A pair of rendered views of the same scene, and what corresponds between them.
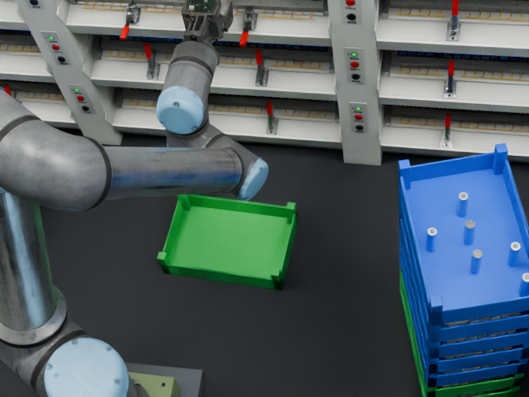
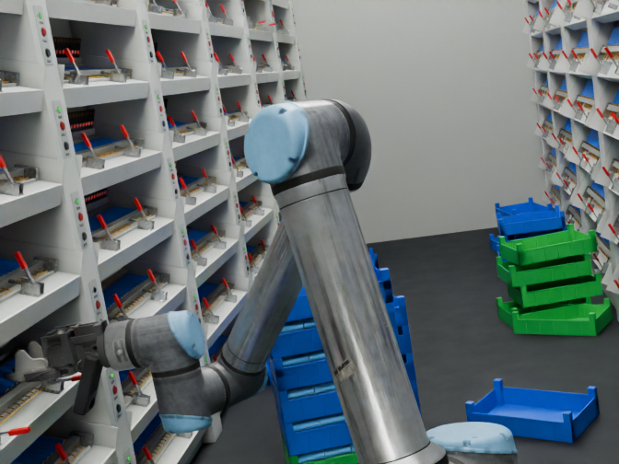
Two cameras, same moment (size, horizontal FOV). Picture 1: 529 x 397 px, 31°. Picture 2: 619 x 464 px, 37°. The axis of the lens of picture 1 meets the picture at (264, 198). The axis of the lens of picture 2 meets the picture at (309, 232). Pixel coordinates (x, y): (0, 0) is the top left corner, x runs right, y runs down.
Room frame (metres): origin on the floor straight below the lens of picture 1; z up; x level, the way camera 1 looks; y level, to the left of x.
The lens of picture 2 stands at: (1.24, 1.76, 1.01)
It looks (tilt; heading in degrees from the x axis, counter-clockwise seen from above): 9 degrees down; 258
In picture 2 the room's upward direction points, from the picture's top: 9 degrees counter-clockwise
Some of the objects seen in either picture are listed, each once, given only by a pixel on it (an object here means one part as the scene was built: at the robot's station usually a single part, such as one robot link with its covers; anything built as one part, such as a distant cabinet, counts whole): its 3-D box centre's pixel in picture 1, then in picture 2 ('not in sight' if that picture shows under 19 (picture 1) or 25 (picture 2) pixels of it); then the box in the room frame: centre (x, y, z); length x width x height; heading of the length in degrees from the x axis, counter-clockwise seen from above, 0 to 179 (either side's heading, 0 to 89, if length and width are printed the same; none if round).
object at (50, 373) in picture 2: not in sight; (48, 371); (1.39, 0.04, 0.56); 0.09 x 0.05 x 0.02; 166
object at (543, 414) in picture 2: not in sight; (531, 408); (0.21, -0.46, 0.04); 0.30 x 0.20 x 0.08; 129
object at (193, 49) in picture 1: (192, 62); (122, 346); (1.26, 0.07, 0.59); 0.10 x 0.05 x 0.09; 68
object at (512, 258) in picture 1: (513, 254); not in sight; (0.71, -0.40, 0.52); 0.02 x 0.02 x 0.06
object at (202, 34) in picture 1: (201, 29); (80, 349); (1.33, 0.04, 0.59); 0.12 x 0.08 x 0.09; 159
